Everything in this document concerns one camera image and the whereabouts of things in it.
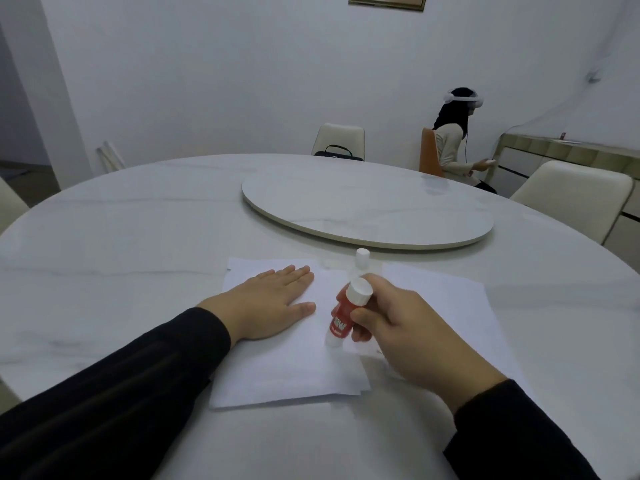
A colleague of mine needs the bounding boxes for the person's left hand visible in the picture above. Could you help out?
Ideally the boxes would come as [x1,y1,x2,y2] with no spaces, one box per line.
[199,265,317,345]

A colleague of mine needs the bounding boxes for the person's right hand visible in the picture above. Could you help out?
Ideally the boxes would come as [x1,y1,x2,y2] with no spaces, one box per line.
[350,273,508,416]

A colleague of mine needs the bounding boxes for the red and white glue stick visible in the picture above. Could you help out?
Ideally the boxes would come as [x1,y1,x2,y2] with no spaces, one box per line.
[324,277,374,350]

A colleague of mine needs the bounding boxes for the person's left forearm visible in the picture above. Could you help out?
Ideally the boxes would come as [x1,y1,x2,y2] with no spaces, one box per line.
[0,307,234,480]

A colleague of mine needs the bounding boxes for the person's right forearm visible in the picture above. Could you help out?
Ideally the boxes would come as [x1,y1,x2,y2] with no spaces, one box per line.
[443,378,602,480]

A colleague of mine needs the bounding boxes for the round marble turntable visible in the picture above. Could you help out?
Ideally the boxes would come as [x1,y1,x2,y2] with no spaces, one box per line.
[241,169,495,251]

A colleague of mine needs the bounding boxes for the black bag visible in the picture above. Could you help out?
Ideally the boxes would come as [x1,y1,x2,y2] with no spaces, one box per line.
[313,144,365,162]

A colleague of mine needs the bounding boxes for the cream chair with black bag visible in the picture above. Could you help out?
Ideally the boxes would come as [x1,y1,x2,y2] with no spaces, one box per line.
[310,123,366,162]

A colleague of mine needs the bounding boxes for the orange chair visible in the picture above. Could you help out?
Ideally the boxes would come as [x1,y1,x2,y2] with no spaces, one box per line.
[418,127,445,178]

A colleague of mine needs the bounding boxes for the white boards leaning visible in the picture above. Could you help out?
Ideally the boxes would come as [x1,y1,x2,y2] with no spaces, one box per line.
[96,140,126,172]

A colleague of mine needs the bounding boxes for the cream upholstered chair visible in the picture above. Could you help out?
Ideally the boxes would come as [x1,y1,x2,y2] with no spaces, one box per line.
[509,160,635,246]

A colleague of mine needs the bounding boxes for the white headset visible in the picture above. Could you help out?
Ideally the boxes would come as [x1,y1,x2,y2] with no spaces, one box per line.
[442,90,486,110]

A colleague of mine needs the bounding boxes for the beige sideboard cabinet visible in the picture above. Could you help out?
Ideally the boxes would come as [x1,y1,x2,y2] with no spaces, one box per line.
[492,132,640,275]

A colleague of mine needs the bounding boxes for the cream chair edge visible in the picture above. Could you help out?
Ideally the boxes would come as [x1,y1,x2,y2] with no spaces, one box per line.
[0,175,30,236]

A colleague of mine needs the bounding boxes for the framed picture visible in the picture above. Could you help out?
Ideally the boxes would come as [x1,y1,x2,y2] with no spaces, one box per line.
[348,0,429,12]

